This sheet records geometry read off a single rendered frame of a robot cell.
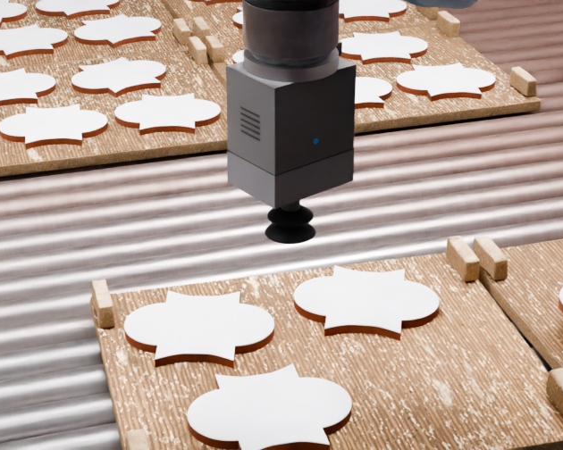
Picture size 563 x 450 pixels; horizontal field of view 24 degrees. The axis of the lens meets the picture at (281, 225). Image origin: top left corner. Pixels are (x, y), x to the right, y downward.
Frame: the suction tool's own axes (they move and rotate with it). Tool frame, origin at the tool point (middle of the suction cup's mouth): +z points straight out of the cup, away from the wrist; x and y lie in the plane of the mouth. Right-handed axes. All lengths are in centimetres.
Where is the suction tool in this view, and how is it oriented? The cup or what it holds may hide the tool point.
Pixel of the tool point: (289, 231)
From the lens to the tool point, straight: 110.3
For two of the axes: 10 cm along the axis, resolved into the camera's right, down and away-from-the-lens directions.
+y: -7.8, 2.9, -5.6
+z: 0.0, 8.9, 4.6
